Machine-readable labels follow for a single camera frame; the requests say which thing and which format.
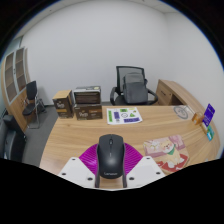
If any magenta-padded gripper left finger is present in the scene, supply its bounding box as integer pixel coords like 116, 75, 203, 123
57, 143, 101, 189

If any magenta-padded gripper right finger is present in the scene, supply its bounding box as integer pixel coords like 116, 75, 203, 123
121, 142, 166, 189

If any black computer mouse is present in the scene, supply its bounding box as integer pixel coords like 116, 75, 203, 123
95, 133, 126, 180

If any cartoon print mouse pad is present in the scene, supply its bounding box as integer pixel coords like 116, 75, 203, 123
143, 134, 190, 174

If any white sticker sheet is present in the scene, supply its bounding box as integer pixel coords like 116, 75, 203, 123
106, 106, 143, 126

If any tall brown coffee box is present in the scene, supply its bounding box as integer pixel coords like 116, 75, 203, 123
52, 89, 75, 119

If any black cardboard box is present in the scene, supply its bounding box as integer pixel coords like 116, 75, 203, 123
72, 85, 102, 106

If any round grey disc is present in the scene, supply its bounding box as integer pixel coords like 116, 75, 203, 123
173, 105, 194, 120

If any grey backpack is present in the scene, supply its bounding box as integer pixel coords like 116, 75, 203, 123
122, 72, 149, 105

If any small orange box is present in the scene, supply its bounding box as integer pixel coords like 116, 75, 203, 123
192, 112, 205, 126

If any wooden side cabinet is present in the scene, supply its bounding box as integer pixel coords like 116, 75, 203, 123
155, 78, 204, 114

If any black leather sofa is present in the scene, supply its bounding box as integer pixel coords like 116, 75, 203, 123
0, 114, 26, 163

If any small teal box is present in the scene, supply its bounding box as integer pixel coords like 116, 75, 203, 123
205, 125, 216, 142

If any black mesh office chair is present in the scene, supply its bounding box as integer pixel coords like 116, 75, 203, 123
109, 65, 159, 106

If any purple sign stand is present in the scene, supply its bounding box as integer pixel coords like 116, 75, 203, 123
202, 103, 216, 128

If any black metal-legged visitor chair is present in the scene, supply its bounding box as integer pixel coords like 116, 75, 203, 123
21, 80, 47, 129

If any wooden shelf unit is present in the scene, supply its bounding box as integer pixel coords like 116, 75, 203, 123
0, 46, 31, 133

